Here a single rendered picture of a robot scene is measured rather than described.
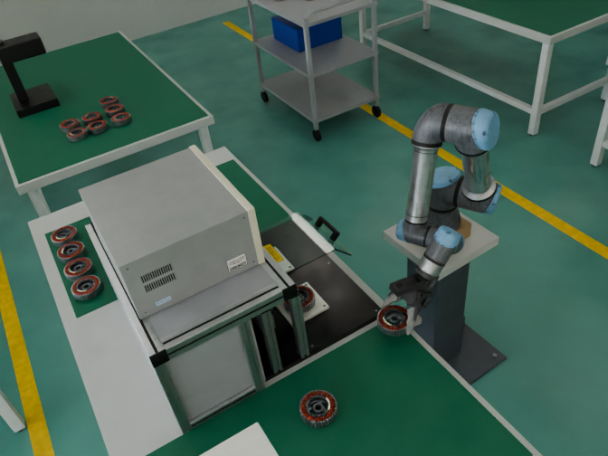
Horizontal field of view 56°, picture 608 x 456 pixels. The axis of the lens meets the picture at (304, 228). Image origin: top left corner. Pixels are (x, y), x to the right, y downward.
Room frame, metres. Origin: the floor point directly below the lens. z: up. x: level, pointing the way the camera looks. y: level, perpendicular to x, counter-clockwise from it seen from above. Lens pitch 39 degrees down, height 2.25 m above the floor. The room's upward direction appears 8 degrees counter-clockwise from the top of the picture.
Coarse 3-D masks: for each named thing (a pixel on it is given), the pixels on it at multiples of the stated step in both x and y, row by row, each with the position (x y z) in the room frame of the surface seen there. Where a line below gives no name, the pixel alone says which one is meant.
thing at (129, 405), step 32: (224, 160) 2.46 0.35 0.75; (32, 224) 2.13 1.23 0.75; (64, 224) 2.09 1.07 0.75; (64, 288) 1.67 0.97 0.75; (64, 320) 1.49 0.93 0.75; (96, 320) 1.47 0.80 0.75; (96, 352) 1.32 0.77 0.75; (128, 352) 1.30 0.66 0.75; (320, 352) 1.19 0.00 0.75; (96, 384) 1.18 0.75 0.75; (128, 384) 1.16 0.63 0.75; (96, 416) 1.06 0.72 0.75; (128, 416) 1.04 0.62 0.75; (160, 416) 1.03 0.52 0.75; (128, 448) 0.93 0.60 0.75
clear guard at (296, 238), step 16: (272, 224) 1.49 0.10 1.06; (288, 224) 1.48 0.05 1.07; (304, 224) 1.47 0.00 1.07; (272, 240) 1.41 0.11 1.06; (288, 240) 1.40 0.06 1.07; (304, 240) 1.39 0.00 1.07; (320, 240) 1.38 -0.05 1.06; (336, 240) 1.43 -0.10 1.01; (288, 256) 1.32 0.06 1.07; (304, 256) 1.31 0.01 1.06; (320, 256) 1.30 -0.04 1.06; (288, 272) 1.25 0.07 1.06
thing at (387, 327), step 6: (390, 306) 1.27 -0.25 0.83; (396, 306) 1.26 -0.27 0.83; (402, 306) 1.27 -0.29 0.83; (378, 312) 1.25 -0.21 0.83; (384, 312) 1.25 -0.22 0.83; (390, 312) 1.25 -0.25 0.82; (396, 312) 1.25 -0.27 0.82; (402, 312) 1.24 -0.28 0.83; (378, 318) 1.23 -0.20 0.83; (384, 318) 1.22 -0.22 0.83; (390, 318) 1.22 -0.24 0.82; (396, 318) 1.23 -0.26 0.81; (402, 318) 1.23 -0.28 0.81; (378, 324) 1.21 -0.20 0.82; (384, 324) 1.20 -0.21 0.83; (390, 324) 1.19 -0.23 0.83; (396, 324) 1.21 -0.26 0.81; (402, 324) 1.19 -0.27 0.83; (384, 330) 1.19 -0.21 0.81; (390, 330) 1.17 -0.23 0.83; (396, 330) 1.17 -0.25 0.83; (402, 330) 1.17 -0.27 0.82; (390, 336) 1.17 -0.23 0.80; (396, 336) 1.17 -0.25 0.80
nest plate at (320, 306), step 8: (312, 288) 1.45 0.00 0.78; (304, 296) 1.42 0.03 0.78; (280, 304) 1.39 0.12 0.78; (320, 304) 1.37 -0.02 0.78; (280, 312) 1.36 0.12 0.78; (288, 312) 1.35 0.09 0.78; (312, 312) 1.33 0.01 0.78; (320, 312) 1.34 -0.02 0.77; (288, 320) 1.31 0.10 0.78; (304, 320) 1.31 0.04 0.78
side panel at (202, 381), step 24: (240, 336) 1.07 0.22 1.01; (192, 360) 1.01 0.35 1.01; (216, 360) 1.04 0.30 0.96; (240, 360) 1.07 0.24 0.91; (168, 384) 0.97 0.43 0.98; (192, 384) 1.00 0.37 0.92; (216, 384) 1.03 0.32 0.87; (240, 384) 1.06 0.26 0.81; (192, 408) 0.99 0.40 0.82; (216, 408) 1.01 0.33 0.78
